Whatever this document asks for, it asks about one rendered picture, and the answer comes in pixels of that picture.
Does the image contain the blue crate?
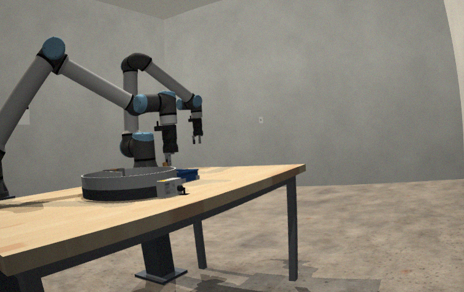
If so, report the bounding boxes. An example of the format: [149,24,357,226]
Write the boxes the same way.
[176,168,201,183]

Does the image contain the wooden table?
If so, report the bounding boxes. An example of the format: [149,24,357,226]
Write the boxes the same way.
[0,163,306,292]

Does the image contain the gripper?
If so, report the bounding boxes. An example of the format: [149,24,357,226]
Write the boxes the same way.
[191,118,204,145]
[161,124,179,168]

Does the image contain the grey turntable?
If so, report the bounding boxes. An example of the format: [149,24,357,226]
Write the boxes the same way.
[81,166,177,202]

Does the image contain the white control box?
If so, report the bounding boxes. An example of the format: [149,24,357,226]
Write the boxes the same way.
[156,177,187,199]

